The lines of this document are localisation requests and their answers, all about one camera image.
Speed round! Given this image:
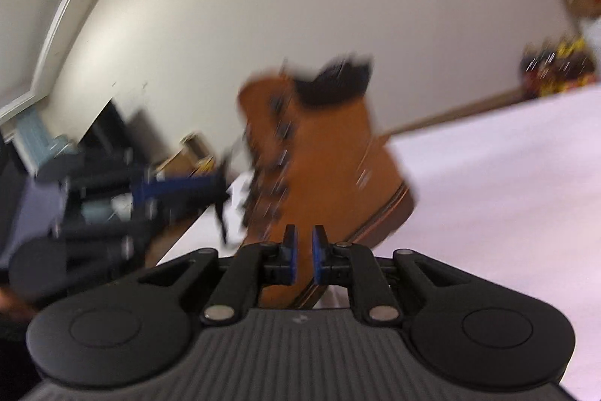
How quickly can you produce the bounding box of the wooden bin with yellow bag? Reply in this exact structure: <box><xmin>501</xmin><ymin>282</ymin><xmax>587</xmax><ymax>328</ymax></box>
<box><xmin>181</xmin><ymin>133</ymin><xmax>222</xmax><ymax>177</ymax></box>

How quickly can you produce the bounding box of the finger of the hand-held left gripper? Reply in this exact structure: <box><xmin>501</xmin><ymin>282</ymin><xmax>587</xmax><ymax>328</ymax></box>
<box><xmin>69</xmin><ymin>172</ymin><xmax>232</xmax><ymax>215</ymax></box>
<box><xmin>55</xmin><ymin>217</ymin><xmax>157</xmax><ymax>259</ymax></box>

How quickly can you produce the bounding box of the row of dark glass bottles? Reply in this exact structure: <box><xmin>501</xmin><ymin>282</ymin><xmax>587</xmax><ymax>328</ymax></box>
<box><xmin>519</xmin><ymin>37</ymin><xmax>600</xmax><ymax>99</ymax></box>

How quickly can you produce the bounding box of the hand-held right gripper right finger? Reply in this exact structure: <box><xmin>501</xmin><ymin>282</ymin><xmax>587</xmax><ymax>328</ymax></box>
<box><xmin>312</xmin><ymin>224</ymin><xmax>475</xmax><ymax>325</ymax></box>

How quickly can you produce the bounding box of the person's left hand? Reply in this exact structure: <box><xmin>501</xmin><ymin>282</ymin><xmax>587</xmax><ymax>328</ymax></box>
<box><xmin>0</xmin><ymin>289</ymin><xmax>41</xmax><ymax>323</ymax></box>

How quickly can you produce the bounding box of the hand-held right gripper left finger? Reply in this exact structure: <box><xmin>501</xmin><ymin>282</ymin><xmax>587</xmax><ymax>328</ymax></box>
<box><xmin>138</xmin><ymin>224</ymin><xmax>300</xmax><ymax>325</ymax></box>

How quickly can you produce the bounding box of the dark brown shoelace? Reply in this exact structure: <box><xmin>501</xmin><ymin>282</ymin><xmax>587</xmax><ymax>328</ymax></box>
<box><xmin>216</xmin><ymin>138</ymin><xmax>293</xmax><ymax>248</ymax></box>

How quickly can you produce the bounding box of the brown leather boot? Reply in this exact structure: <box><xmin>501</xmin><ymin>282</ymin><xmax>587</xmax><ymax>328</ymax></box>
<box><xmin>236</xmin><ymin>53</ymin><xmax>418</xmax><ymax>310</ymax></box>

